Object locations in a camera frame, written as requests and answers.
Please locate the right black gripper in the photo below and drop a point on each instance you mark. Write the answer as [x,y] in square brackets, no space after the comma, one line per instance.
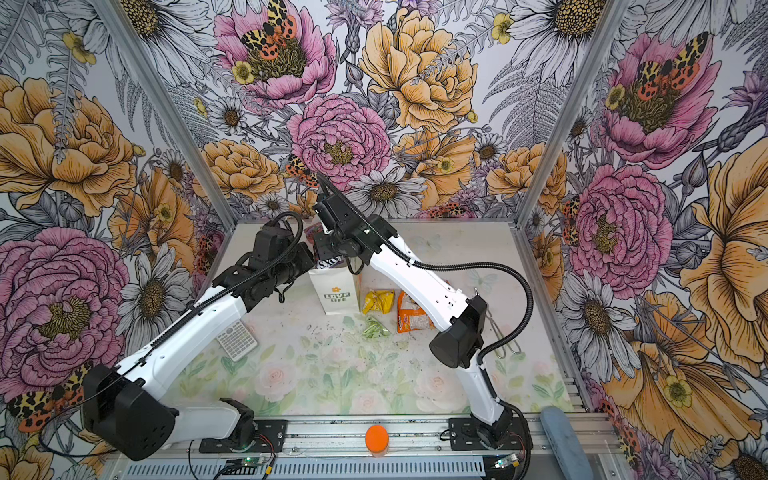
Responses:
[323,250]

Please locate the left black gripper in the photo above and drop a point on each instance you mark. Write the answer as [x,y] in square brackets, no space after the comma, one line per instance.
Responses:
[306,257]

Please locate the white paper bag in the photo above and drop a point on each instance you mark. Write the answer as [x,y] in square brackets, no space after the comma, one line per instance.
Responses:
[337,288]

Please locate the purple Fox's candy bag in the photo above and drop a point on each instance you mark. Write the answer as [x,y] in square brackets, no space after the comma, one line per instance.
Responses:
[326,257]

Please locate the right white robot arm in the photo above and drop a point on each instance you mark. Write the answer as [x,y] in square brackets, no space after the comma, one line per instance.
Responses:
[459,319]

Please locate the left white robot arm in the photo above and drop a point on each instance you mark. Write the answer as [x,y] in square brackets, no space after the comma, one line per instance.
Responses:
[123,404]

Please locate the yellow snack packet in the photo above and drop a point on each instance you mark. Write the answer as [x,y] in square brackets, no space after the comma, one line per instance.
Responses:
[378,301]

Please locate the white calculator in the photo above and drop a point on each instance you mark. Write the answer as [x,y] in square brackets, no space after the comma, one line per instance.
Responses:
[237,341]

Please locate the small green candy wrapper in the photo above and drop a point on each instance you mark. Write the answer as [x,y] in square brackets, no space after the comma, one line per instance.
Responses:
[374,329]

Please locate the orange white snack packet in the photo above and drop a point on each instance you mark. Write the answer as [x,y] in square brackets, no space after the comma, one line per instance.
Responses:
[410,316]

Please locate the orange round button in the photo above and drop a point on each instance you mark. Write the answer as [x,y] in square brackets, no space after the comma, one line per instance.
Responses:
[377,440]

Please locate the right green circuit board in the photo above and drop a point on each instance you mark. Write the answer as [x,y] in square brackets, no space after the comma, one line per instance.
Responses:
[509,461]

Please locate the grey blue padded object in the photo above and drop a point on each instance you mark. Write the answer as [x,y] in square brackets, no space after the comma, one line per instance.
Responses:
[565,445]

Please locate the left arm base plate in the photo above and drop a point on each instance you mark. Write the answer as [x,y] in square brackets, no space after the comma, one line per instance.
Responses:
[261,436]

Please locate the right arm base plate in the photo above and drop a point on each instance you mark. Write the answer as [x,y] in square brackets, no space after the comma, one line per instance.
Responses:
[469,434]

